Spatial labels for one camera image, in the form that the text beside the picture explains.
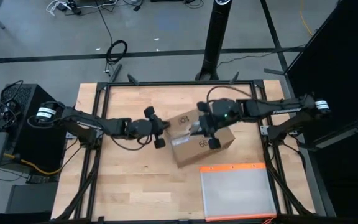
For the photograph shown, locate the black aluminium table frame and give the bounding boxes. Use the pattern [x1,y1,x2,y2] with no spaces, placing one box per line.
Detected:
[53,79,318,224]

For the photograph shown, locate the diagonal black floor beam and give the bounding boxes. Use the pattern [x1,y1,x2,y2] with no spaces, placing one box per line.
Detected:
[259,0,291,82]

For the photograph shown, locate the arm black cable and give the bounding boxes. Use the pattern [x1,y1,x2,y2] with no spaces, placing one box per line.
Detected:
[206,85,254,105]
[109,134,154,152]

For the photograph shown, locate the mesh zip pouch orange trim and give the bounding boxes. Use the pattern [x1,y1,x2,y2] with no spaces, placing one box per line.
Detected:
[199,162,278,223]

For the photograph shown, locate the white power strip with cables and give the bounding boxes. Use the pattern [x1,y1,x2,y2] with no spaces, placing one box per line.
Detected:
[45,0,82,16]

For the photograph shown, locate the black tower fan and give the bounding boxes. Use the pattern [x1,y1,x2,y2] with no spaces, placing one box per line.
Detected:
[194,0,233,82]

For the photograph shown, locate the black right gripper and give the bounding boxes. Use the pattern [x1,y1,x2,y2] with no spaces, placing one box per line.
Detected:
[194,101,222,150]

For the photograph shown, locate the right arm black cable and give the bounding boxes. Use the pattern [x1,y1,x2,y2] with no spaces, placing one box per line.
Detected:
[206,85,254,105]

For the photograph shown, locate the thin yellow cable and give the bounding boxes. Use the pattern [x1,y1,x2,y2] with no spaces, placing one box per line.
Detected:
[299,0,314,37]

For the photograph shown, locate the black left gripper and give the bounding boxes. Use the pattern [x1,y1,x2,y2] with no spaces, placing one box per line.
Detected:
[144,105,171,149]

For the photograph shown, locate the black curtain panel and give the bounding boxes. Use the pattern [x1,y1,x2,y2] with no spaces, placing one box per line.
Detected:
[286,0,358,224]

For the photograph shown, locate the black computer tower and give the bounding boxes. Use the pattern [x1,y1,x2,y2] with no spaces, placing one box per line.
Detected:
[0,83,71,174]

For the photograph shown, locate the coiled black cable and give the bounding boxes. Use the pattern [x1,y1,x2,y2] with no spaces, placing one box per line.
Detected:
[104,39,129,67]

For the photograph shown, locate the dark grey box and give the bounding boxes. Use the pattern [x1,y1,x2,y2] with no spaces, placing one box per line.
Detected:
[5,182,59,215]

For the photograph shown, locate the brown cardboard shipping box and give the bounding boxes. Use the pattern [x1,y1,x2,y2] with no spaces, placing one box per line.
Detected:
[163,108,236,169]

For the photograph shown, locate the thick orange-yellow cable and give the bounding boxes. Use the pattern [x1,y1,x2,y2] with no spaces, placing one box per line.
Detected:
[3,152,74,177]

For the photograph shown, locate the long black floor beam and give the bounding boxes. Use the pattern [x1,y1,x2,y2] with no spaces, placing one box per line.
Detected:
[0,46,306,64]

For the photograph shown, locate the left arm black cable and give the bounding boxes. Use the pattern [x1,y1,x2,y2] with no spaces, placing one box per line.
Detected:
[109,134,154,152]

